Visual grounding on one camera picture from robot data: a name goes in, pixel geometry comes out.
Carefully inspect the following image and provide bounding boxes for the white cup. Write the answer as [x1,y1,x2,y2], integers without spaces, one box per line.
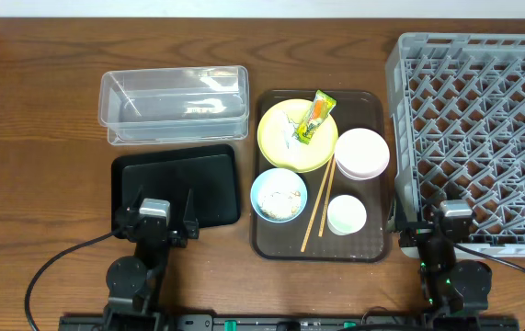
[327,195,367,235]

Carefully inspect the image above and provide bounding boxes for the pink bowl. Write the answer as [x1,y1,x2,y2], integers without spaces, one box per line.
[335,128,390,181]

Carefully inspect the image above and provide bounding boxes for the wooden chopstick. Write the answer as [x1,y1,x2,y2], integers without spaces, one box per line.
[300,156,334,253]
[318,156,337,237]

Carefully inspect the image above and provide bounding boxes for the light blue bowl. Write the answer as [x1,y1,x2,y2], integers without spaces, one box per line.
[250,168,308,223]

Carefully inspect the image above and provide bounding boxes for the rice and shell leftovers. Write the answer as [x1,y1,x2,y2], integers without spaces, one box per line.
[258,190,302,222]

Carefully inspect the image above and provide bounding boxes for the yellow plate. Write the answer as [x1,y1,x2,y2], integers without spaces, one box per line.
[257,98,339,173]

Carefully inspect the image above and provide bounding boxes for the green snack wrapper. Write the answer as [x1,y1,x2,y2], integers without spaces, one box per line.
[295,90,337,144]

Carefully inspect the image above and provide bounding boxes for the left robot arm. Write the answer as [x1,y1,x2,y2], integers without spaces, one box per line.
[101,189,200,331]

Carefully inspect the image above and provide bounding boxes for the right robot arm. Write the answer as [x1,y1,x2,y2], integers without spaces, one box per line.
[389,197,492,330]

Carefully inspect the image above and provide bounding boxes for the clear plastic waste bin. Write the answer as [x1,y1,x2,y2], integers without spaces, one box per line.
[98,65,250,145]

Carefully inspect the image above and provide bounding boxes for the grey dishwasher rack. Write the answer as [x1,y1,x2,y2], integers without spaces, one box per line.
[385,32,525,257]

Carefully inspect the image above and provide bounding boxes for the black plastic tray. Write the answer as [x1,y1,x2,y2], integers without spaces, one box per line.
[111,144,241,228]

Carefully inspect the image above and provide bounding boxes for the brown serving tray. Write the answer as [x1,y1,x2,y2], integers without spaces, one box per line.
[250,90,391,263]

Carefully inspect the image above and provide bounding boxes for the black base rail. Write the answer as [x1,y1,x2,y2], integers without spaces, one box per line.
[58,313,520,331]

